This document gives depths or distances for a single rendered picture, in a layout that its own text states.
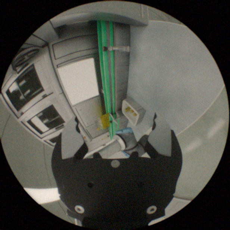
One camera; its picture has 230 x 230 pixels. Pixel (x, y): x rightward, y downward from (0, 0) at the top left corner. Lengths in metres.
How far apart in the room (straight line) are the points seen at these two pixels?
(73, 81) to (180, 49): 0.78
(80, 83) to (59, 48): 0.40
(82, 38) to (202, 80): 0.81
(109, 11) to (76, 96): 0.73
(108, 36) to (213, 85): 0.63
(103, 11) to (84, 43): 0.40
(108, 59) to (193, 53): 0.52
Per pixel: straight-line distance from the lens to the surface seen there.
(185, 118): 0.49
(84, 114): 0.94
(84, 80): 0.72
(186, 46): 0.45
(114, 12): 0.44
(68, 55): 0.71
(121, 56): 0.60
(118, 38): 0.60
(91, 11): 0.41
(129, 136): 0.47
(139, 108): 0.64
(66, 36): 0.74
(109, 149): 0.41
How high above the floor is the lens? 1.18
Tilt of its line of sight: 17 degrees down
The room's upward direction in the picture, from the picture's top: 114 degrees counter-clockwise
